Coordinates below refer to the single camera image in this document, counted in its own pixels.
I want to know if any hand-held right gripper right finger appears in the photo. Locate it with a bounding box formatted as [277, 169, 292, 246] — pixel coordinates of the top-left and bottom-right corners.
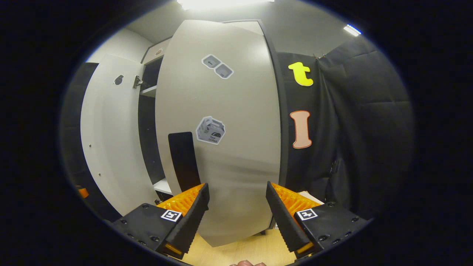
[265, 181, 370, 259]

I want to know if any black backdrop cloth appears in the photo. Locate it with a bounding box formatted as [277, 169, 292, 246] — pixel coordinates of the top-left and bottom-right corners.
[61, 35, 414, 222]

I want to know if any large ceiling light panel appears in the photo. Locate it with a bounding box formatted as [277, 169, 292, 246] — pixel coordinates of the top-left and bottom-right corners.
[177, 0, 276, 11]

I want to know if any grey shoe cabinet door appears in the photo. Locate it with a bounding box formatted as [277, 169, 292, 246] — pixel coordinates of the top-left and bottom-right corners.
[154, 19, 283, 247]
[80, 54, 159, 216]

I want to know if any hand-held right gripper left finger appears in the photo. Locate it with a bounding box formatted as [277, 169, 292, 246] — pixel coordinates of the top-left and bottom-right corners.
[111, 183, 210, 260]

